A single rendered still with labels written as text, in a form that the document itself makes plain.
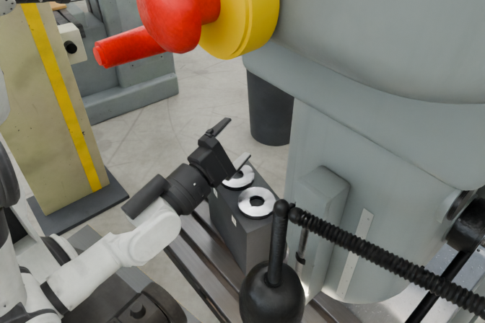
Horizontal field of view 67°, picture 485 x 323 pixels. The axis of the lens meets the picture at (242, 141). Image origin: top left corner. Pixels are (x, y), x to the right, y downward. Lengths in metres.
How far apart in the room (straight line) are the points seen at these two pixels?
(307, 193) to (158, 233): 0.40
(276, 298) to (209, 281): 0.59
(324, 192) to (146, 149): 2.54
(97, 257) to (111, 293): 0.77
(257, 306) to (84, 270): 0.40
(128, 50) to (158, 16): 0.12
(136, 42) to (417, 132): 0.20
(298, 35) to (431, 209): 0.26
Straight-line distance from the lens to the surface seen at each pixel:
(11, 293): 0.64
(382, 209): 0.38
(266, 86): 2.47
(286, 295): 0.40
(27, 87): 2.10
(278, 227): 0.32
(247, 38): 0.17
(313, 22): 0.16
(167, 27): 0.16
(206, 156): 0.77
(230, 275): 0.99
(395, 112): 0.28
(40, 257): 1.00
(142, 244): 0.71
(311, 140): 0.40
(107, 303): 1.47
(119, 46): 0.27
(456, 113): 0.26
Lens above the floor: 1.82
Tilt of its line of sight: 40 degrees down
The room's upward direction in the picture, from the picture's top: straight up
